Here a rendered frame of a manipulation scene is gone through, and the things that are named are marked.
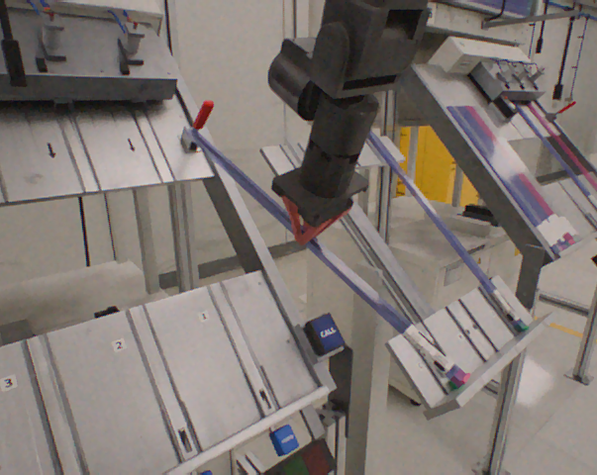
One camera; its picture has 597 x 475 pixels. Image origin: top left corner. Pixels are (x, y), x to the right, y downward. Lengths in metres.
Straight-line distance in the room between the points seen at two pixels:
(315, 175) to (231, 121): 2.23
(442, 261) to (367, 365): 0.61
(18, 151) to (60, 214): 1.72
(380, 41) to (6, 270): 2.23
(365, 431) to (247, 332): 0.46
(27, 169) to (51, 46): 0.18
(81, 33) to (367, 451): 0.95
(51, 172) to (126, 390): 0.31
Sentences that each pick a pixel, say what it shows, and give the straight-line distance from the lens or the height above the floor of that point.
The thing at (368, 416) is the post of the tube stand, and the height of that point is 0.48.
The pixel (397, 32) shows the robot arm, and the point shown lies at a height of 1.15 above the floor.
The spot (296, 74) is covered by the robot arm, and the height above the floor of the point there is 1.12.
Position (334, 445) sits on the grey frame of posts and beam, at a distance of 0.71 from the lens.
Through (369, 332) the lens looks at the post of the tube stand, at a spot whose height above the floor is 0.68.
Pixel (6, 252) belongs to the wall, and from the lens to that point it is 2.40.
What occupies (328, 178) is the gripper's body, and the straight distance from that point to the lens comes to 0.43.
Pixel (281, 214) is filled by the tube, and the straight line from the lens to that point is 0.54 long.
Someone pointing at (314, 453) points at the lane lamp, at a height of 0.66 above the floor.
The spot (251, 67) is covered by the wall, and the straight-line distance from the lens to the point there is 2.74.
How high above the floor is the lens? 1.10
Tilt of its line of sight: 19 degrees down
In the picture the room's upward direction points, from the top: straight up
